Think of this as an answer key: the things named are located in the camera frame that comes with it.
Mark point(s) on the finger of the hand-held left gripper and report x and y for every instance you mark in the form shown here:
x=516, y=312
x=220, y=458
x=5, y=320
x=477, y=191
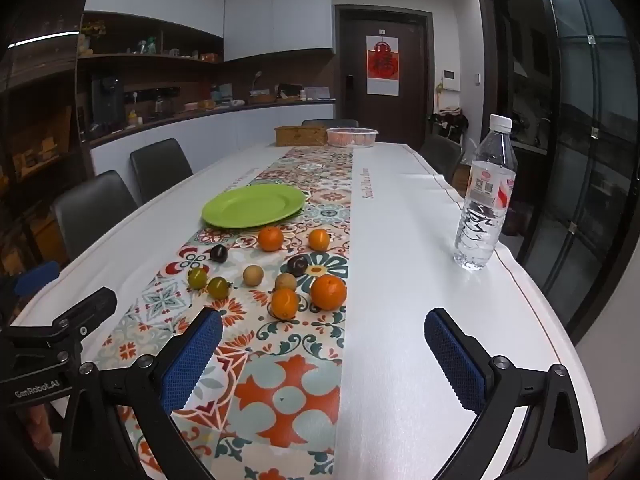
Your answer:
x=87, y=307
x=35, y=277

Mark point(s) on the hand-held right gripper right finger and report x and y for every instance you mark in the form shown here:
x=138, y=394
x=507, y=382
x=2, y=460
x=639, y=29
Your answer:
x=455, y=360

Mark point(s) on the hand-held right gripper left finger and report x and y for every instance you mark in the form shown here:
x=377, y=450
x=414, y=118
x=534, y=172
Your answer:
x=192, y=360

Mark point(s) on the green tomato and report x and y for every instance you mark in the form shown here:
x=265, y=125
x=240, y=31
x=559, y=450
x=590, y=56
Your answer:
x=218, y=287
x=198, y=278

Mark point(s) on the tan round fruit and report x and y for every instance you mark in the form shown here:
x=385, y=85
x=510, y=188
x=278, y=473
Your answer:
x=285, y=281
x=253, y=275

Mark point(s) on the dark round fruit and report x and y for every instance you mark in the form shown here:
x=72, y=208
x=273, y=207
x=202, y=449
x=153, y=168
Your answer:
x=218, y=253
x=298, y=265

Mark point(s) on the large orange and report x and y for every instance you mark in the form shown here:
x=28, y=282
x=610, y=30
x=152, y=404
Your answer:
x=328, y=292

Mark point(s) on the green plate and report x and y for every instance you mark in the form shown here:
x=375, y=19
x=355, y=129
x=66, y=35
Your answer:
x=254, y=205

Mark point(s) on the dark grey chair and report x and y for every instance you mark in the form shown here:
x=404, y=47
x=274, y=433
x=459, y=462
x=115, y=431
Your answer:
x=161, y=167
x=92, y=210
x=440, y=154
x=330, y=122

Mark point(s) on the white floral-patterned tablecloth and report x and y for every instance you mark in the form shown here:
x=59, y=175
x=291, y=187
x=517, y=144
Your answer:
x=400, y=240

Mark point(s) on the clear plastic water bottle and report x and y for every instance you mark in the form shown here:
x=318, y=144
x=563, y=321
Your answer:
x=487, y=195

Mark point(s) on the small orange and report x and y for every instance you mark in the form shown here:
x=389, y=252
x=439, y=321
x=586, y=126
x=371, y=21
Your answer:
x=319, y=239

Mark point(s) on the yellow bottle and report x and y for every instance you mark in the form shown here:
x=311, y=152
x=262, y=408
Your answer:
x=132, y=118

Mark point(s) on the black countertop appliance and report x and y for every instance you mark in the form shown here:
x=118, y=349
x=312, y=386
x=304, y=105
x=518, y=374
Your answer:
x=106, y=99

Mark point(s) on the white lower cabinet counter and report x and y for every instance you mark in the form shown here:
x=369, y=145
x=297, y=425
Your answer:
x=225, y=130

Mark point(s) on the white plastic basket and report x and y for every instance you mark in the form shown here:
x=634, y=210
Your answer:
x=351, y=137

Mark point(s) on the wicker basket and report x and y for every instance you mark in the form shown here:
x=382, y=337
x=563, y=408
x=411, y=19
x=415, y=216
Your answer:
x=300, y=135

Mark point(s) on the dark brown door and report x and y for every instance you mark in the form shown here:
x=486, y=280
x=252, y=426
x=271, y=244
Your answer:
x=415, y=105

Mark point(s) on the glass sliding door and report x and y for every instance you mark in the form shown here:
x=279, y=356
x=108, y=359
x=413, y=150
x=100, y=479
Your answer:
x=575, y=110

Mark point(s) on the white desk lamp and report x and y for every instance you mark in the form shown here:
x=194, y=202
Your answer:
x=257, y=80

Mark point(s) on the red and white door poster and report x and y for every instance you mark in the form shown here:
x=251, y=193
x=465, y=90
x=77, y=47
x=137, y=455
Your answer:
x=383, y=65

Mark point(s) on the white upper cabinet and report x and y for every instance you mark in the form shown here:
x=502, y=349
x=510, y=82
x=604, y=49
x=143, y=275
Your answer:
x=277, y=15

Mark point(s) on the dark wooden wall shelf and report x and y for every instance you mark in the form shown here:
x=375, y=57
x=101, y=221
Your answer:
x=150, y=56

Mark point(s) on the white wall intercom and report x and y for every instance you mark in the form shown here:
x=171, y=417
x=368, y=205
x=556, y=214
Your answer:
x=450, y=80

